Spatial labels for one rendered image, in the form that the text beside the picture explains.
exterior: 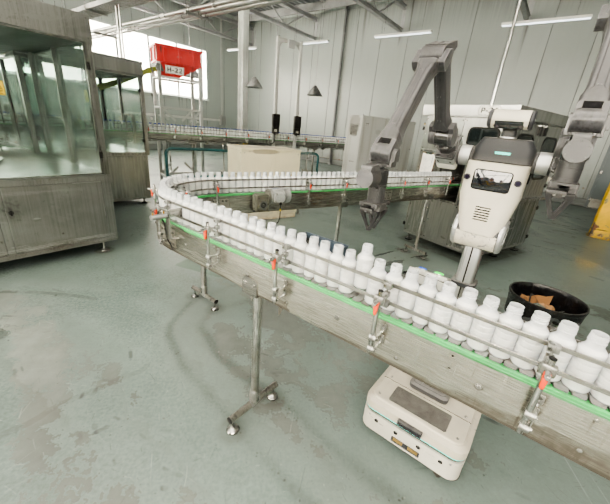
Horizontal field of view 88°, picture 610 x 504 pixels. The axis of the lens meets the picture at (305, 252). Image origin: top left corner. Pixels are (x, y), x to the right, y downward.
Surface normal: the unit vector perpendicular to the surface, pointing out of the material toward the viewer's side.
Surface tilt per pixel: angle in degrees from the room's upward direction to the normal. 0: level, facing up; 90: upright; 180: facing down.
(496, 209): 90
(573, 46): 90
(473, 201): 90
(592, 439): 90
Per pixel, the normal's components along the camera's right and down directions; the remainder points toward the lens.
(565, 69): -0.62, 0.24
